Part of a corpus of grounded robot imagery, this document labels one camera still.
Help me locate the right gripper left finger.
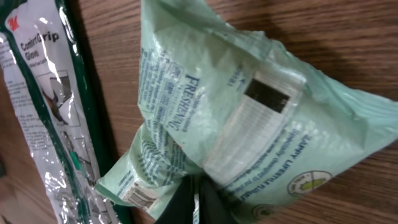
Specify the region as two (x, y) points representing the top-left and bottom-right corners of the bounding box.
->
(155, 176), (195, 224)

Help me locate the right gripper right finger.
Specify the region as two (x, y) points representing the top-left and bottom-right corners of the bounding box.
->
(199, 177), (238, 224)

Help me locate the mint green wipes sachet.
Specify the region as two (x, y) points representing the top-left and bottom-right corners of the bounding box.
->
(95, 0), (397, 223)

